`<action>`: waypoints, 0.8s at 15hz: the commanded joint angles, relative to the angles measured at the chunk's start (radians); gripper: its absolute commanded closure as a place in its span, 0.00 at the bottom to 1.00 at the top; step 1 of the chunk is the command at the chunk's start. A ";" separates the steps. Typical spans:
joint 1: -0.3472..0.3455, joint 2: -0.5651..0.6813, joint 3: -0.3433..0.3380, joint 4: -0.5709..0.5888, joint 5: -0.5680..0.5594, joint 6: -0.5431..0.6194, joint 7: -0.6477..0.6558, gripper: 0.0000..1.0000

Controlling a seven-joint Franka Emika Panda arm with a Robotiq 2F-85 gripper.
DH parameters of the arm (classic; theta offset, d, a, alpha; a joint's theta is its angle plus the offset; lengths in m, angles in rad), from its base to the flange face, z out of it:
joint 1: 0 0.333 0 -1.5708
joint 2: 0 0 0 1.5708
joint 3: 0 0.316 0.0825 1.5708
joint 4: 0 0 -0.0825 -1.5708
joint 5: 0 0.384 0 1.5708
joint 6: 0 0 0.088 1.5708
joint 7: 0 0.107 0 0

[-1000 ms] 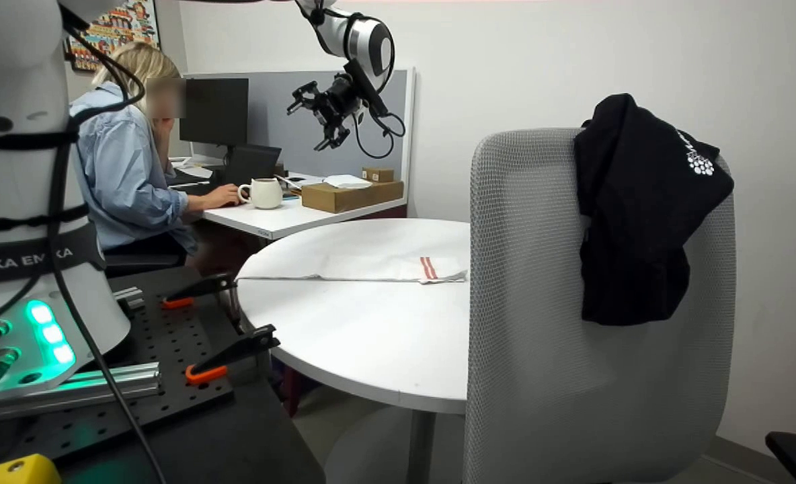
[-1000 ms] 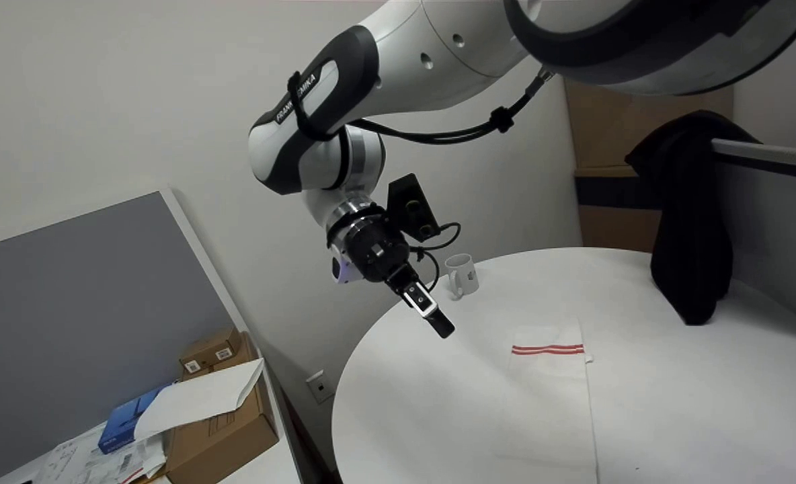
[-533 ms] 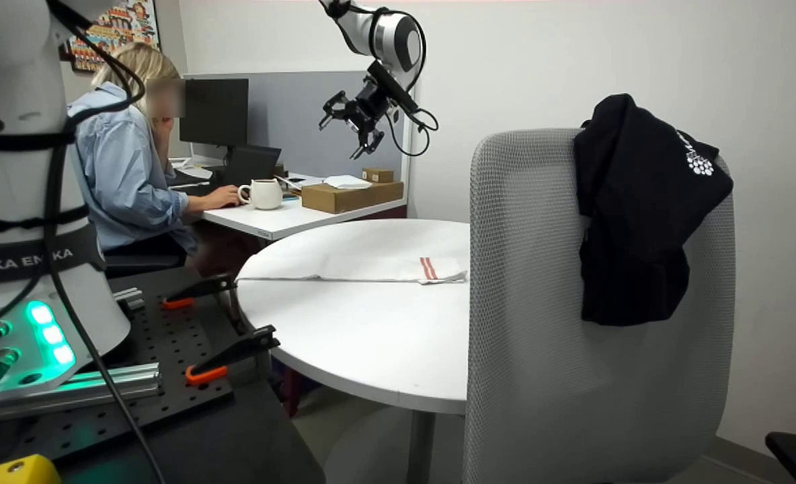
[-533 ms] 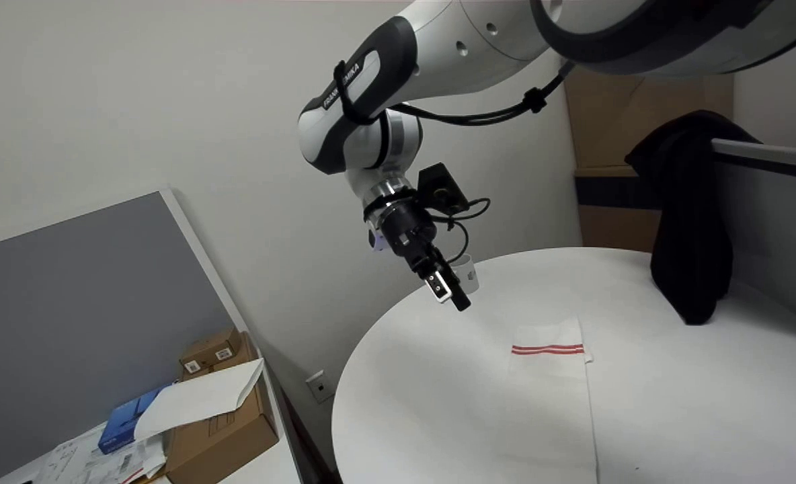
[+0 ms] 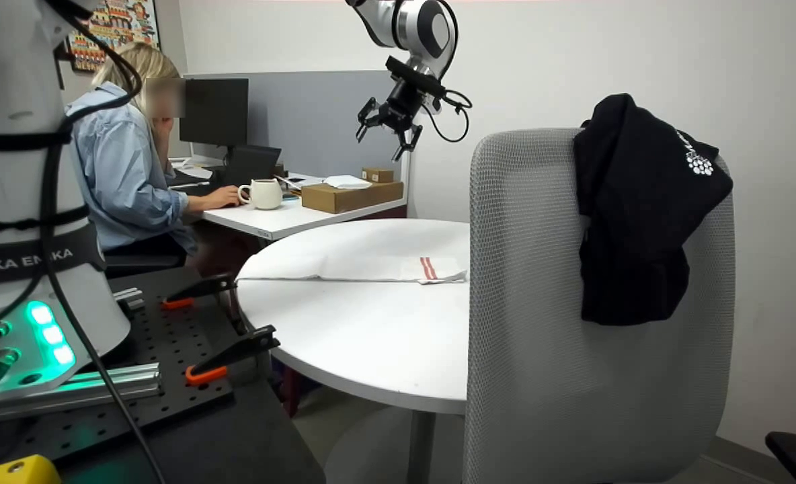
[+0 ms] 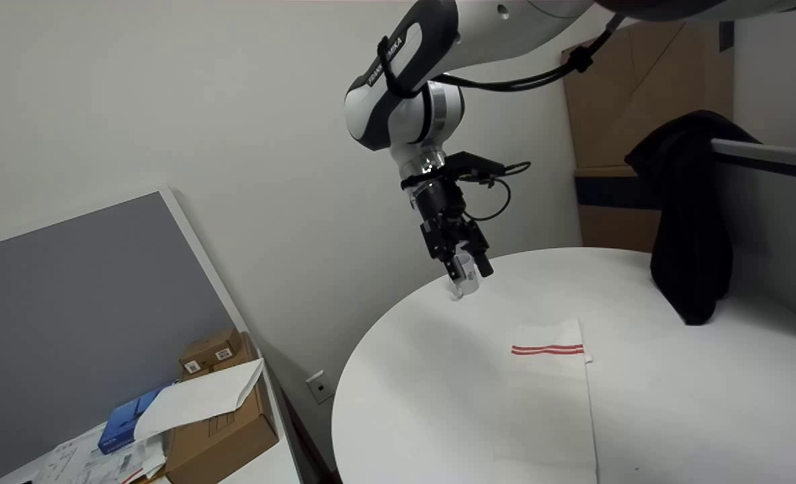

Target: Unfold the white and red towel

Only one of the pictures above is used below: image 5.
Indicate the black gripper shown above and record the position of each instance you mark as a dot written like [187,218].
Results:
[399,105]

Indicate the colourful wall poster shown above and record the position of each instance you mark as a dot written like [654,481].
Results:
[132,23]

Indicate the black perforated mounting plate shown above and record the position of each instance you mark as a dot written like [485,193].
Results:
[159,344]

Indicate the white paper sheet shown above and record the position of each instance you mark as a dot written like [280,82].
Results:
[347,181]

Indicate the white mug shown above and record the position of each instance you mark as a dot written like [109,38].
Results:
[264,192]

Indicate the small cardboard box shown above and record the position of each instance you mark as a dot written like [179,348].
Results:
[377,172]

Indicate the black computer monitor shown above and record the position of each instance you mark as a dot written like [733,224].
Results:
[214,110]

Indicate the gray office chair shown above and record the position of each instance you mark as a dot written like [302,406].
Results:
[542,357]

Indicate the black garment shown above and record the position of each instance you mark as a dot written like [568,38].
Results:
[642,206]

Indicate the woman in blue shirt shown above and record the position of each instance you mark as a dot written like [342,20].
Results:
[116,169]

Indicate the silver aluminium rail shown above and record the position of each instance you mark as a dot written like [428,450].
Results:
[104,379]

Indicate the orange and black clamp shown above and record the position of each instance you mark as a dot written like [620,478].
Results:
[198,292]
[232,351]

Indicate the white paper stack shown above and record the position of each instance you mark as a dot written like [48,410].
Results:
[191,167]

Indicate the white and red towel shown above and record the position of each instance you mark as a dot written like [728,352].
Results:
[361,263]

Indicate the black laptop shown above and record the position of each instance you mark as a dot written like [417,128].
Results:
[249,161]

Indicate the yellow object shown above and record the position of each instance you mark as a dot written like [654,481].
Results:
[22,468]

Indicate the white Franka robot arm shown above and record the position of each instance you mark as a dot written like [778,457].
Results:
[13,97]

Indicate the large flat cardboard box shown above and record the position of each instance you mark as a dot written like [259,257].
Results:
[354,197]

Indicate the gray partition panel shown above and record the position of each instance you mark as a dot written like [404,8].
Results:
[308,121]

